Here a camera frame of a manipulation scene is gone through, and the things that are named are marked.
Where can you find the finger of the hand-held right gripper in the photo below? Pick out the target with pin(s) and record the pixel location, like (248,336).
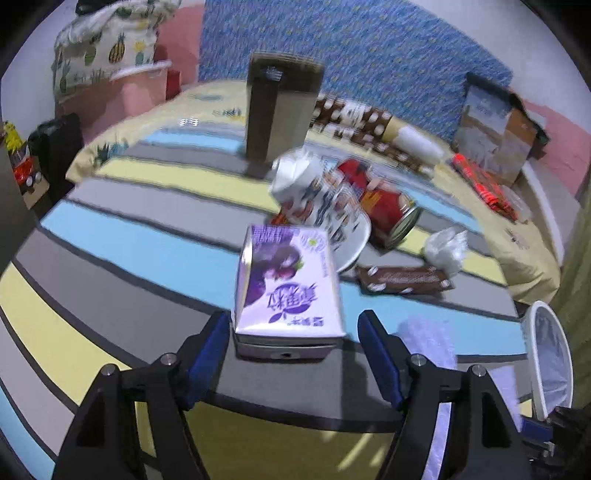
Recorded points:
(538,428)

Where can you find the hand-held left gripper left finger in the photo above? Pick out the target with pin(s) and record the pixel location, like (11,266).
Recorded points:
(207,355)

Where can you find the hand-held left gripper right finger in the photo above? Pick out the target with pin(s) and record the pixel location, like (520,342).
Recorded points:
(381,360)

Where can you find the white round trash bin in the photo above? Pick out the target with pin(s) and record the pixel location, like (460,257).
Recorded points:
(535,350)

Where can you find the translucent bin liner bag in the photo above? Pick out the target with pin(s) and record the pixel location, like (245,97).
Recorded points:
(556,350)

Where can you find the brown snack wrapper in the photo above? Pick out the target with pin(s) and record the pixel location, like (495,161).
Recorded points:
(401,278)

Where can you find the purple milk carton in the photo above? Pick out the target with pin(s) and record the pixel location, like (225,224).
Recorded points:
(286,281)

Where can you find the brown patterned paper cup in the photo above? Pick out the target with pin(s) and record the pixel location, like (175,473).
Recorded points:
(353,244)

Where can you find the white tissue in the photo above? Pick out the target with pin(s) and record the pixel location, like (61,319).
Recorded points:
(445,249)

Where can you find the red cartoon can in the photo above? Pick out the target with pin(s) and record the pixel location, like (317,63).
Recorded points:
(388,207)

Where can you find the striped tablecloth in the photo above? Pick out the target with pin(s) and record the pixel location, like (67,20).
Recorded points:
(138,258)

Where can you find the green curtain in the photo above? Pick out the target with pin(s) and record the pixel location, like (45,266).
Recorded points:
(577,249)

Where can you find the red plaid cloth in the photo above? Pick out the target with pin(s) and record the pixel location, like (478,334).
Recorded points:
(485,187)

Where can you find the brown polka dot blanket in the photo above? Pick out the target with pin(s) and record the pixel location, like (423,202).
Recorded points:
(364,120)

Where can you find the black backpack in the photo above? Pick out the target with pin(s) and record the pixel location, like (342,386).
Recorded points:
(57,152)

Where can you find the printed cardboard box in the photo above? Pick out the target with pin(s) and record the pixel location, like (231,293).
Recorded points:
(494,134)

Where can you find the brown and cream tumbler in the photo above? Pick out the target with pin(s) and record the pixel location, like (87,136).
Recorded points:
(281,110)

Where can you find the red toy car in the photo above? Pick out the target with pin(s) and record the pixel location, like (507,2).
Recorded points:
(24,170)

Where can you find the pink storage box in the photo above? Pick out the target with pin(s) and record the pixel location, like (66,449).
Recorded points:
(124,99)

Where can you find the blue floral headboard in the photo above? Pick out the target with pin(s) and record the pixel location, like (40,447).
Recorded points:
(369,50)

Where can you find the pineapple print storage bag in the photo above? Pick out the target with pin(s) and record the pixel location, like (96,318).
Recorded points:
(106,46)

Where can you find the black bag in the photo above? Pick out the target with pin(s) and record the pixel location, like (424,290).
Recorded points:
(90,5)

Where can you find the white bed frame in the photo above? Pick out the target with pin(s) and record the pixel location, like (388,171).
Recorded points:
(542,203)

